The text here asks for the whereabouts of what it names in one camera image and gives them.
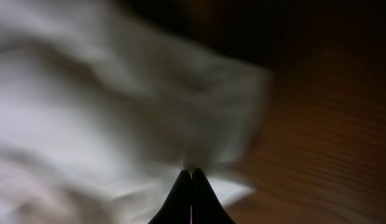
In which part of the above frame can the white t-shirt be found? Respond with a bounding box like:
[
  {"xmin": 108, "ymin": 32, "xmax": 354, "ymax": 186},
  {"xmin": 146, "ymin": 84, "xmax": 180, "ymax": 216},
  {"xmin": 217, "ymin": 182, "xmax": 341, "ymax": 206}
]
[{"xmin": 0, "ymin": 0, "xmax": 269, "ymax": 223}]

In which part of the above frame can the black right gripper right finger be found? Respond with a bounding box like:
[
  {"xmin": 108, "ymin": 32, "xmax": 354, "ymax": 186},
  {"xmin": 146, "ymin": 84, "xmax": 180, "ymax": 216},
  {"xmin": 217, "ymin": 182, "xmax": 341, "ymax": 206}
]
[{"xmin": 191, "ymin": 169, "xmax": 236, "ymax": 224}]

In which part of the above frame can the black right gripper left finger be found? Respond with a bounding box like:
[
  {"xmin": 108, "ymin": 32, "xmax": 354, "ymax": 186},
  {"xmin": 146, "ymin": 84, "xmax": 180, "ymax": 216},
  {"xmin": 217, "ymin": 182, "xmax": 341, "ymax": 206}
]
[{"xmin": 149, "ymin": 170, "xmax": 192, "ymax": 224}]

